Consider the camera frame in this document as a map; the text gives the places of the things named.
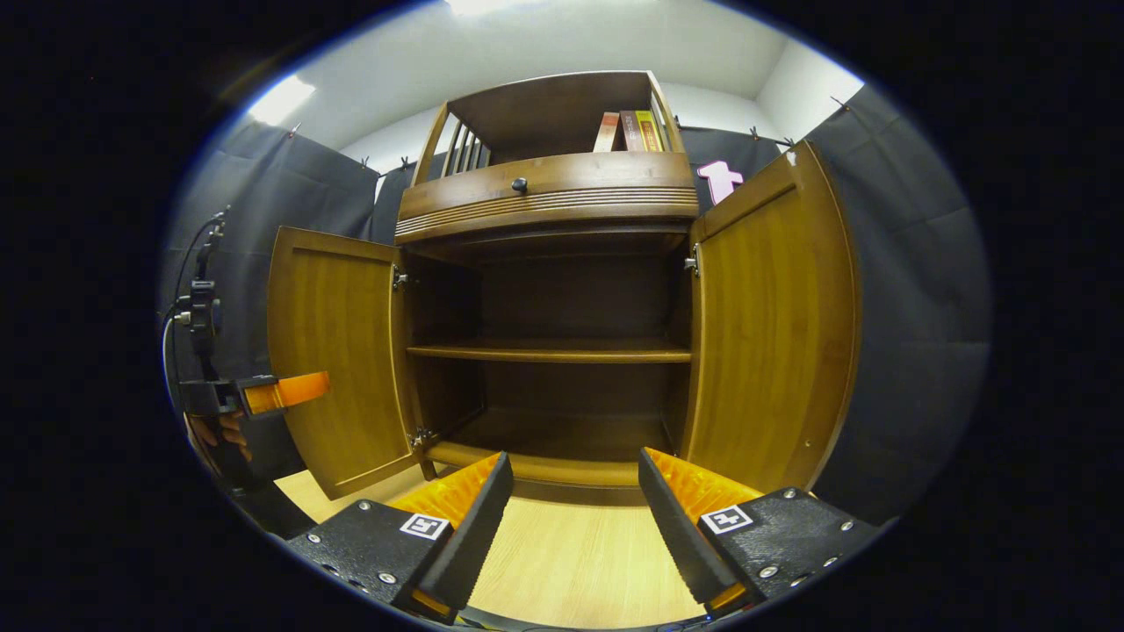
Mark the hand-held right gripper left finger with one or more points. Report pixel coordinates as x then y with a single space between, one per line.
470 540

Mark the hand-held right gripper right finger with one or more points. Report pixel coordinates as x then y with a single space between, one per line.
680 527

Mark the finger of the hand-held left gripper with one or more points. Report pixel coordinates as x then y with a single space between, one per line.
294 391

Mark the wooden shoe cabinet door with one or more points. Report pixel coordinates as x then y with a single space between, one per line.
773 333
342 316

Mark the wooden double-door shoe cabinet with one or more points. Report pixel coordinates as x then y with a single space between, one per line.
562 105

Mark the metal door hinge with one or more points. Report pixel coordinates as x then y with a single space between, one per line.
692 261
423 437
400 280

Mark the wooden cabinet drawer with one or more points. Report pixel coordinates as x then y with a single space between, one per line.
562 202

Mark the wooden inner shelf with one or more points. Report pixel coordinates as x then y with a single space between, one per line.
549 353

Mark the small ceiling light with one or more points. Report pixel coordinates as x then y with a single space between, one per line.
281 99

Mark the black backdrop cloth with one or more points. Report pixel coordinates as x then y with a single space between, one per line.
913 307

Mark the yellow book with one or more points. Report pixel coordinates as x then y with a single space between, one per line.
651 131

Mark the dark brown book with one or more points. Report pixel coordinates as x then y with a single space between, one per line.
630 131

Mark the large ceiling light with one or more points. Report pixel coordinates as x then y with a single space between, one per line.
500 6

